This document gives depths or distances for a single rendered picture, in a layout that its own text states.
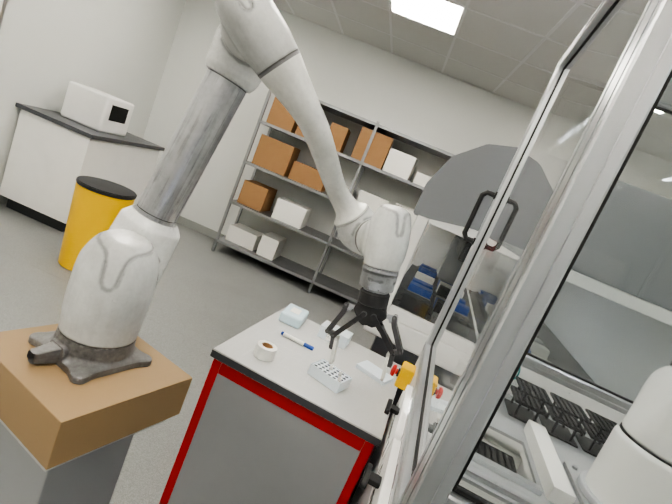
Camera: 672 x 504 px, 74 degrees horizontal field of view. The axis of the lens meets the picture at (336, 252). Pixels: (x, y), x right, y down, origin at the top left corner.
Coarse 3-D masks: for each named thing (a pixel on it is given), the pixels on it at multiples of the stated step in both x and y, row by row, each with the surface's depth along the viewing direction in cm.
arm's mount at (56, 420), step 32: (0, 352) 85; (0, 384) 83; (32, 384) 80; (64, 384) 84; (96, 384) 87; (128, 384) 91; (160, 384) 95; (0, 416) 83; (32, 416) 78; (64, 416) 76; (96, 416) 81; (128, 416) 89; (160, 416) 98; (32, 448) 78; (64, 448) 78; (96, 448) 85
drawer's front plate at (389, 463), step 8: (392, 448) 94; (392, 456) 91; (384, 464) 93; (392, 464) 88; (384, 472) 87; (392, 472) 86; (384, 480) 82; (392, 480) 83; (384, 488) 80; (376, 496) 82; (384, 496) 78
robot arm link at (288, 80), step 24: (264, 72) 89; (288, 72) 89; (288, 96) 91; (312, 96) 93; (312, 120) 94; (312, 144) 99; (336, 168) 107; (336, 192) 113; (336, 216) 119; (360, 216) 115
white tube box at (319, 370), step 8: (320, 360) 152; (312, 368) 147; (320, 368) 147; (328, 368) 149; (336, 368) 152; (312, 376) 147; (320, 376) 145; (328, 376) 144; (336, 376) 146; (344, 376) 148; (328, 384) 144; (336, 384) 142; (344, 384) 145; (336, 392) 142
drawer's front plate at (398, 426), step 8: (408, 392) 123; (400, 400) 128; (408, 400) 118; (400, 408) 116; (408, 408) 114; (400, 416) 108; (400, 424) 105; (392, 432) 108; (400, 432) 101; (392, 440) 101; (384, 448) 109; (384, 456) 102
